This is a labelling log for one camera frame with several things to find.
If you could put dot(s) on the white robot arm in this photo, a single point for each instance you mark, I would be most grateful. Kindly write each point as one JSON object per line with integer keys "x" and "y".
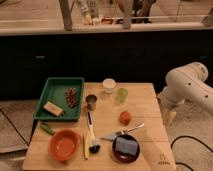
{"x": 185, "y": 82}

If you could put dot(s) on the green plastic tray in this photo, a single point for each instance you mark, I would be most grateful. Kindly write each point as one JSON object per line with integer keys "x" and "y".
{"x": 54, "y": 91}

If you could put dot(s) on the dark round plate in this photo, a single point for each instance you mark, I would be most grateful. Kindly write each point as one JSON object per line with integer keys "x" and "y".
{"x": 125, "y": 158}

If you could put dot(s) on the green pepper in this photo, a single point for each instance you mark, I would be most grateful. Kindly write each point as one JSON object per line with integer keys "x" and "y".
{"x": 47, "y": 129}

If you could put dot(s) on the dish brush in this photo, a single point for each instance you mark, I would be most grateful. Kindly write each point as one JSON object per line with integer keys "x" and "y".
{"x": 94, "y": 141}

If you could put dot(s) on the orange bowl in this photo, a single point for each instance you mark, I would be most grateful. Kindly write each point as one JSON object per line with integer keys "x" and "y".
{"x": 63, "y": 145}

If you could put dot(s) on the dark blue sponge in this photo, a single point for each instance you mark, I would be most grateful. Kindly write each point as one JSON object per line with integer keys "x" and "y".
{"x": 126, "y": 146}

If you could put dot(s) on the red grape bunch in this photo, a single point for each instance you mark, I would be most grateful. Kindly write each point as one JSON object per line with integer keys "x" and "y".
{"x": 71, "y": 97}

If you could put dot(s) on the white cup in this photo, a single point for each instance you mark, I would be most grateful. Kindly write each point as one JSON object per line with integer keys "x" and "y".
{"x": 109, "y": 85}

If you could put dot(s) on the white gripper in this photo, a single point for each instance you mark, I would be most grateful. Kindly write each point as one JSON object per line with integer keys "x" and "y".
{"x": 168, "y": 100}

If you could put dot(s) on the yellow banana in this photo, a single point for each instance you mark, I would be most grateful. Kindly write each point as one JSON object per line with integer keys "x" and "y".
{"x": 86, "y": 139}

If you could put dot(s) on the red apple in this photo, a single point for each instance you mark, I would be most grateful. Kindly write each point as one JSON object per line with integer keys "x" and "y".
{"x": 125, "y": 117}

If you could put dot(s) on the translucent green cup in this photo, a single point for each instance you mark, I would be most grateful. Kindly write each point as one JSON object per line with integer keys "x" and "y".
{"x": 121, "y": 95}

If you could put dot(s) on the small metal cup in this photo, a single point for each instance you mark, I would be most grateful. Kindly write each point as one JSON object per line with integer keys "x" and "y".
{"x": 91, "y": 102}

